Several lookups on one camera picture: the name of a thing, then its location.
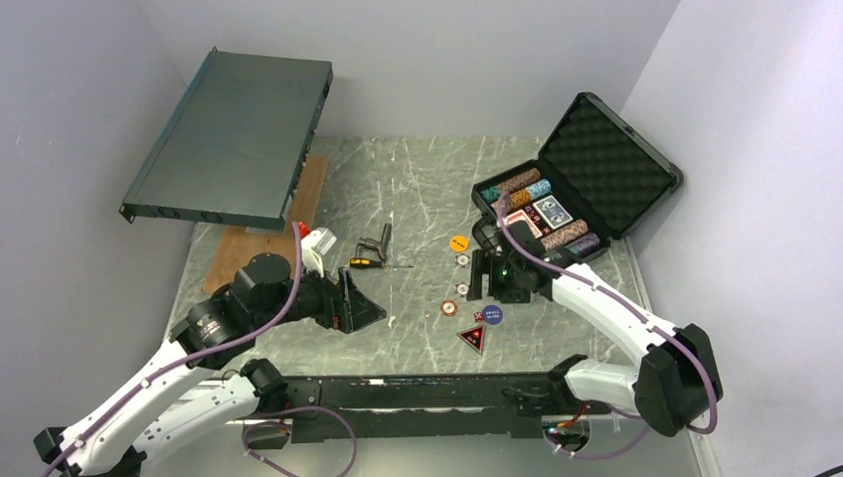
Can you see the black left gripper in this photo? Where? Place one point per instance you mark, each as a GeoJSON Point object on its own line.
{"type": "Point", "coordinates": [346, 307]}

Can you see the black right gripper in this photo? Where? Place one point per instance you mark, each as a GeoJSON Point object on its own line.
{"type": "Point", "coordinates": [483, 263]}

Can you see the red playing card deck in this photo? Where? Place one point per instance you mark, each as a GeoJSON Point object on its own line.
{"type": "Point", "coordinates": [521, 216]}

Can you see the red black triangular button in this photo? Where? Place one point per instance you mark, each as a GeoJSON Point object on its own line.
{"type": "Point", "coordinates": [474, 338]}

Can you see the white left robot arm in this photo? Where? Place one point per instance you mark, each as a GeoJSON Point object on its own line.
{"type": "Point", "coordinates": [139, 422]}

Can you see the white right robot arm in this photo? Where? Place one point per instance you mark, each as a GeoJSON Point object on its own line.
{"type": "Point", "coordinates": [671, 380]}

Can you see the black poker set case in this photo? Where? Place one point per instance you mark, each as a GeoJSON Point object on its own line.
{"type": "Point", "coordinates": [603, 172]}

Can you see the white purple poker chip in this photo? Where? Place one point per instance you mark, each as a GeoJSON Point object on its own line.
{"type": "Point", "coordinates": [462, 260]}

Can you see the yellow dealer button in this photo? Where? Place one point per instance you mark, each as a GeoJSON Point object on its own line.
{"type": "Point", "coordinates": [459, 243]}

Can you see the white blue poker chip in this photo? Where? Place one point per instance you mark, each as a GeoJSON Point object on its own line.
{"type": "Point", "coordinates": [462, 289]}

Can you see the orange black screwdriver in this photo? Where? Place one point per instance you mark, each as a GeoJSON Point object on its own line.
{"type": "Point", "coordinates": [367, 263]}

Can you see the blue small blind button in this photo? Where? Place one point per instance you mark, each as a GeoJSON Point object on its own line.
{"type": "Point", "coordinates": [492, 314]}

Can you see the orange white poker chip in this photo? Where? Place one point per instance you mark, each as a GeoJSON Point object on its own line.
{"type": "Point", "coordinates": [448, 308]}

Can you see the grey metal clamp tool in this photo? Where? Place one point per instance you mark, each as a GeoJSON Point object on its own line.
{"type": "Point", "coordinates": [380, 246]}

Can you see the blue playing card deck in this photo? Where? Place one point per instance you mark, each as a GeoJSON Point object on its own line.
{"type": "Point", "coordinates": [552, 212]}

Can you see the brown wooden board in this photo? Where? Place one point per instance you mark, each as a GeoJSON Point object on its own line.
{"type": "Point", "coordinates": [238, 245]}

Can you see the dark grey rack server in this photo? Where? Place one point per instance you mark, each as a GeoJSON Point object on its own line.
{"type": "Point", "coordinates": [233, 149]}

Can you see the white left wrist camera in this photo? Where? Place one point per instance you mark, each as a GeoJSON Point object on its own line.
{"type": "Point", "coordinates": [315, 244]}

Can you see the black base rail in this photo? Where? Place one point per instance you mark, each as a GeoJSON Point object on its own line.
{"type": "Point", "coordinates": [514, 404]}

